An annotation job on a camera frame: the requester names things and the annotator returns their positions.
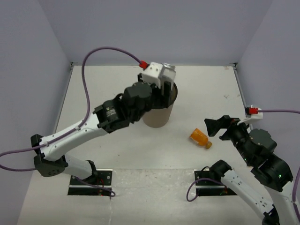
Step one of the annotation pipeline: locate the orange bottle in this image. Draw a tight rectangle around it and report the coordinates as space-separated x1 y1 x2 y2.
189 128 212 149

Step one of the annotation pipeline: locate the clear plastic bottle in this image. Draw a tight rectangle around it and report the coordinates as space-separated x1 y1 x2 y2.
160 63 176 89

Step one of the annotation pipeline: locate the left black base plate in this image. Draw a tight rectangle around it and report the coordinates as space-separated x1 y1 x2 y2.
67 169 113 197

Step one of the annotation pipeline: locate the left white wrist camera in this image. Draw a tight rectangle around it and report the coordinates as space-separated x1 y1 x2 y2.
142 62 163 88

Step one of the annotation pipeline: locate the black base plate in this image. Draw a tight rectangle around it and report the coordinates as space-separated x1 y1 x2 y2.
67 169 113 197
194 170 237 196

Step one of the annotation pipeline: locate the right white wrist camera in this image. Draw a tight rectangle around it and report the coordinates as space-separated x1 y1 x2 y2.
237 105 263 125

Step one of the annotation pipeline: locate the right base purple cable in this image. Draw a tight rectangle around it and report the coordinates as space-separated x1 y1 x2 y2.
185 177 225 202

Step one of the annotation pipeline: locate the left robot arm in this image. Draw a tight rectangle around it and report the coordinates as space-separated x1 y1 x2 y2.
31 73 178 184

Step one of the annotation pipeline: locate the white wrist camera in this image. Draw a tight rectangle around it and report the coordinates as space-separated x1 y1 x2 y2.
237 105 263 125
142 62 163 88

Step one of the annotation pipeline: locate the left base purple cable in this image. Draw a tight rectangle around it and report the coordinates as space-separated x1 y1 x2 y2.
72 175 116 197

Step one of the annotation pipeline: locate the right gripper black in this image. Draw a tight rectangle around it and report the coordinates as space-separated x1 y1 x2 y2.
203 113 253 163

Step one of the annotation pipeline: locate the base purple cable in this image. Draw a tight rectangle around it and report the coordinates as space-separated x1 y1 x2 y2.
185 177 225 202
72 175 116 197

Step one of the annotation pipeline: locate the brown cardboard bin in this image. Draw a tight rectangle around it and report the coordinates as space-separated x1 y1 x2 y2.
142 83 178 128

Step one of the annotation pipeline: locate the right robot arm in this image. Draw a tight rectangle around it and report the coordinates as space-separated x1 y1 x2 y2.
204 115 300 225

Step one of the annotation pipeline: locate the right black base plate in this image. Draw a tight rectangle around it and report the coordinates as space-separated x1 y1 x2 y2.
194 170 237 196

